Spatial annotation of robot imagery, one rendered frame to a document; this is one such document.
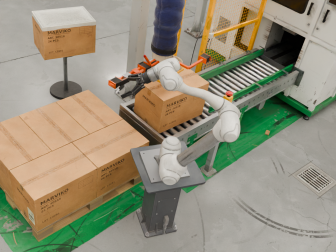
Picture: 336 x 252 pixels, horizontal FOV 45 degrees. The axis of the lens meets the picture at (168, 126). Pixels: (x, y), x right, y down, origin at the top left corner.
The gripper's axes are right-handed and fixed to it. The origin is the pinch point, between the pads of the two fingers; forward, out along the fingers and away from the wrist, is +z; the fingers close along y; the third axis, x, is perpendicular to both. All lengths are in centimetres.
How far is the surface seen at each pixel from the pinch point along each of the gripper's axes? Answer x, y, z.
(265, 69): -208, 184, -125
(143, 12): -65, 197, -19
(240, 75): -184, 168, -91
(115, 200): -138, 29, 76
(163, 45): -35, 78, -32
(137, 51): -104, 194, 8
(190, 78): -100, 101, -38
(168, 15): -12, 78, -46
